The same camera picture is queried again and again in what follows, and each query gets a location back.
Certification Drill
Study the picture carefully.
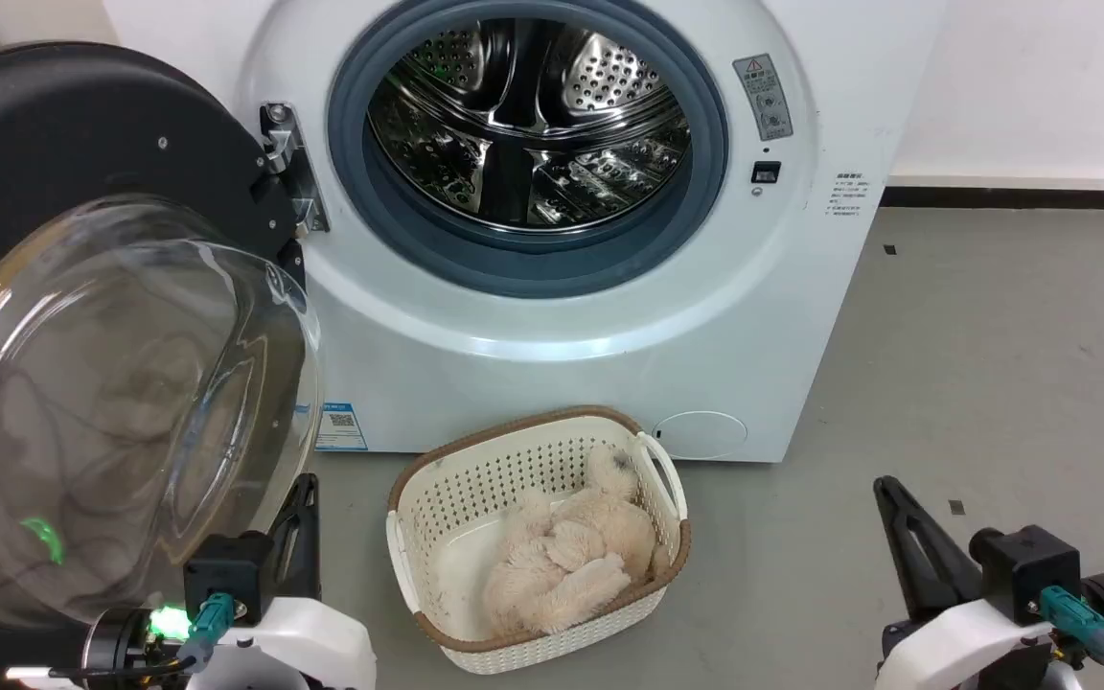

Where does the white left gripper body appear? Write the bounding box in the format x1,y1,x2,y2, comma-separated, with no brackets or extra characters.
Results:
186,596,378,690

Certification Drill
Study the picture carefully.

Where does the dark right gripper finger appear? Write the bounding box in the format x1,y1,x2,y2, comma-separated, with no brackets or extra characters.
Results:
893,479,985,616
874,475,936,622

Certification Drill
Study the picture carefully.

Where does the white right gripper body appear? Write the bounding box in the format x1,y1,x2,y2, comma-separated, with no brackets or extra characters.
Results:
875,596,1059,690

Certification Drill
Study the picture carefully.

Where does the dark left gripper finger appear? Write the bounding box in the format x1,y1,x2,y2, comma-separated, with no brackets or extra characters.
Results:
267,494,302,603
293,473,322,601

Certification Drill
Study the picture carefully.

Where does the washer door with glass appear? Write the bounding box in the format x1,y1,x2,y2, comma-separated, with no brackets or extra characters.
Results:
0,41,325,690

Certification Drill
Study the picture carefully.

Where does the white front-load washing machine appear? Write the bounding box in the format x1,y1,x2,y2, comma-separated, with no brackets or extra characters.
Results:
102,0,946,464

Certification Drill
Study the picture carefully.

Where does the metal door hinge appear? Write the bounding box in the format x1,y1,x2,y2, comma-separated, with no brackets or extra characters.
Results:
260,102,331,236

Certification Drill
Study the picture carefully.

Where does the blue QR code label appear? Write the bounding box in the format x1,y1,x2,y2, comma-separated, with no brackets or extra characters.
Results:
314,402,369,452

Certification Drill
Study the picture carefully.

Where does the white plastic laundry basket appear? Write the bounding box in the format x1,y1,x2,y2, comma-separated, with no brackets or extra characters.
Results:
385,405,693,676

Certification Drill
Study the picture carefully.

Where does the round white filter cover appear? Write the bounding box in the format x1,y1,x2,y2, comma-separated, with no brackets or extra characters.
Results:
653,411,748,461

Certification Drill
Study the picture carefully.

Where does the beige fluffy plush toy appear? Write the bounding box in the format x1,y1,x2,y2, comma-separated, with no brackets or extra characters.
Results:
483,443,658,641

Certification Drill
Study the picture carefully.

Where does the small text sticker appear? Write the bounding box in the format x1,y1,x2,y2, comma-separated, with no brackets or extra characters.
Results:
825,172,864,219

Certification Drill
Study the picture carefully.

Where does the grey warning sticker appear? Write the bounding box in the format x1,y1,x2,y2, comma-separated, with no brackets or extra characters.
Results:
732,54,794,143

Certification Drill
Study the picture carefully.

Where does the stainless steel washer drum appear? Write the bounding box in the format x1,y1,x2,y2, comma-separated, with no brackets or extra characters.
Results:
367,17,692,231

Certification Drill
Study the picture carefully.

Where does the teal left cable connector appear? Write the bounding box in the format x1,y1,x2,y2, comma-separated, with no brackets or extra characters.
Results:
178,592,235,672

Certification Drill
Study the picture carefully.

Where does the teal cable connector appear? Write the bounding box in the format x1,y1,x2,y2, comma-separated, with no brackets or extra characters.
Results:
1039,586,1104,664
178,592,235,672

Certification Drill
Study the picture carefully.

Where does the teal right cable connector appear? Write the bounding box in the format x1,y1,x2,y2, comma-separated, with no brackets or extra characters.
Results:
1039,586,1104,664

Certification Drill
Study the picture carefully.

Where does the black wall baseboard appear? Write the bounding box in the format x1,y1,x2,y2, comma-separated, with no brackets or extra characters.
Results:
881,187,1104,212

